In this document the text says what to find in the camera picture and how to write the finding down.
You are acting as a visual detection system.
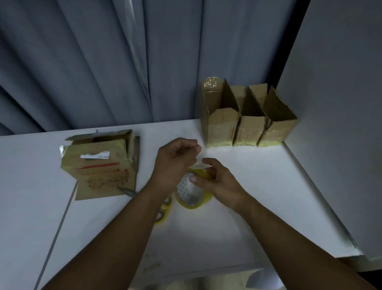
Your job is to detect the person's left hand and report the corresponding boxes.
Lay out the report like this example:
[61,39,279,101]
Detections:
[149,138,202,196]

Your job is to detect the person's left forearm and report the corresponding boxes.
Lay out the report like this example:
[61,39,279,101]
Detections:
[41,184,168,290]

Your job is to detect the narrow open cardboard box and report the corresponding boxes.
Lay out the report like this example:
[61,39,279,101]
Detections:
[230,85,268,147]

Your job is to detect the yellow tape roll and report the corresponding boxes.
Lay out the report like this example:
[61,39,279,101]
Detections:
[174,157,214,210]

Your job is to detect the person's right forearm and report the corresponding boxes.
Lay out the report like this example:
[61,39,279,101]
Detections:
[237,194,377,290]

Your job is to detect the person's right hand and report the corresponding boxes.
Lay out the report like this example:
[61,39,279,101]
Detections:
[189,158,250,213]

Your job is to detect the wide open cardboard box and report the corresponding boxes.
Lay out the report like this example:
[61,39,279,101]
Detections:
[249,83,299,148]

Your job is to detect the yellow-handled scissors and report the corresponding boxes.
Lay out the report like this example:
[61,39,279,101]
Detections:
[116,186,173,224]

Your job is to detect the tall open cardboard box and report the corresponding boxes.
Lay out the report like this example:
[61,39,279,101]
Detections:
[199,77,241,149]

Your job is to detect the grey curtain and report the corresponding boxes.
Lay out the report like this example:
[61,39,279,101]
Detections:
[0,0,311,137]

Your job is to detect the cardboard box with red print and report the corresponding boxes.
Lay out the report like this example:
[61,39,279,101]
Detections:
[60,129,141,201]

